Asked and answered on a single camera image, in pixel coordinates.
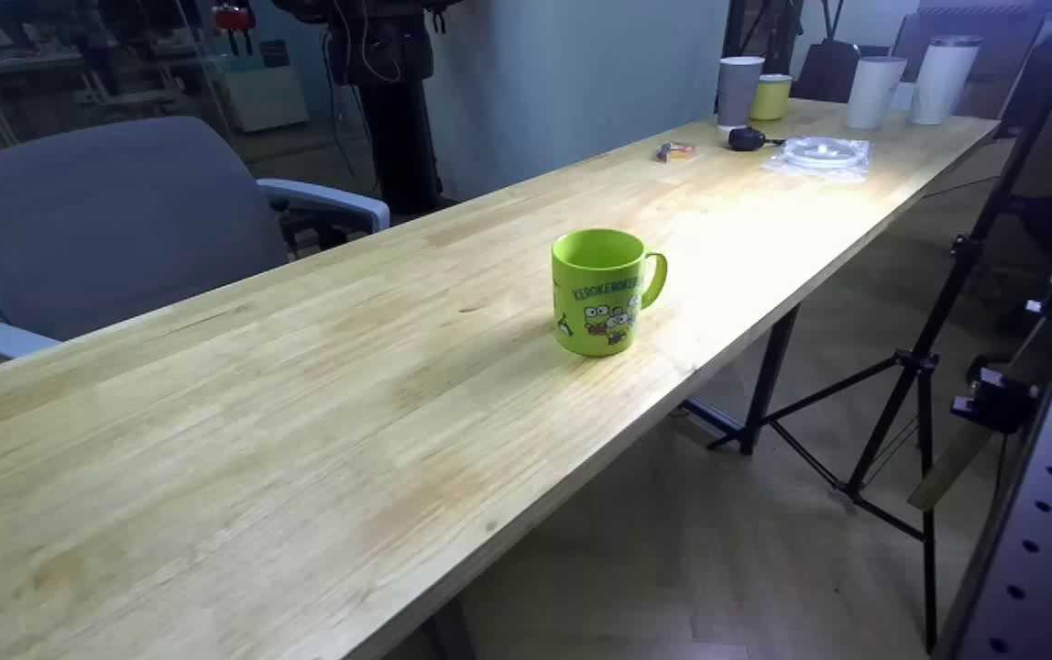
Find yellow-green cartoon print mug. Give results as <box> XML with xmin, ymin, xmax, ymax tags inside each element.
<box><xmin>545</xmin><ymin>224</ymin><xmax>671</xmax><ymax>363</ymax></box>

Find black pillar stand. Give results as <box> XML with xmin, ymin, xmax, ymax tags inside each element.
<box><xmin>271</xmin><ymin>0</ymin><xmax>463</xmax><ymax>224</ymax></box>

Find black table leg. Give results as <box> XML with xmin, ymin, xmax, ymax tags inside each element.
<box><xmin>737</xmin><ymin>304</ymin><xmax>803</xmax><ymax>458</ymax></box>

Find black computer mouse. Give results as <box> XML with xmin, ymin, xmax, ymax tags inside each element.
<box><xmin>727</xmin><ymin>121</ymin><xmax>788</xmax><ymax>155</ymax></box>

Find grey paper cup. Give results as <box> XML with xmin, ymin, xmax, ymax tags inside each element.
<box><xmin>715</xmin><ymin>52</ymin><xmax>770</xmax><ymax>129</ymax></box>

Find small yellow cup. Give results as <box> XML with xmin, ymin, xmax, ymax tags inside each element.
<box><xmin>749</xmin><ymin>71</ymin><xmax>797</xmax><ymax>126</ymax></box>

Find white cabinet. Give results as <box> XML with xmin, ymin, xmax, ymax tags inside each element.
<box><xmin>208</xmin><ymin>48</ymin><xmax>310</xmax><ymax>136</ymax></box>

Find black bag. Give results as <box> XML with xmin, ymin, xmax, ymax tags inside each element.
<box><xmin>791</xmin><ymin>38</ymin><xmax>864</xmax><ymax>106</ymax></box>

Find white tumbler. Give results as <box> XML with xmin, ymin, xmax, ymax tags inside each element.
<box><xmin>842</xmin><ymin>48</ymin><xmax>910</xmax><ymax>136</ymax></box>
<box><xmin>910</xmin><ymin>38</ymin><xmax>984</xmax><ymax>129</ymax></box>

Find red object on shelf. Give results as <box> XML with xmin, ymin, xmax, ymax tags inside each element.
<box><xmin>208</xmin><ymin>0</ymin><xmax>262</xmax><ymax>38</ymax></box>

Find grey office chair white armrests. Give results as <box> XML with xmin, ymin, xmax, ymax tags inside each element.
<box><xmin>0</xmin><ymin>112</ymin><xmax>392</xmax><ymax>363</ymax></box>

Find black perforated metal bench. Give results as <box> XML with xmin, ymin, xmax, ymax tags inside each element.
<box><xmin>938</xmin><ymin>346</ymin><xmax>1052</xmax><ymax>660</ymax></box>

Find black camera tripod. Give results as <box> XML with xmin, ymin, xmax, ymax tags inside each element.
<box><xmin>682</xmin><ymin>23</ymin><xmax>1052</xmax><ymax>656</ymax></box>

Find black clamp mount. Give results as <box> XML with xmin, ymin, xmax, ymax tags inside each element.
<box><xmin>947</xmin><ymin>272</ymin><xmax>1052</xmax><ymax>437</ymax></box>

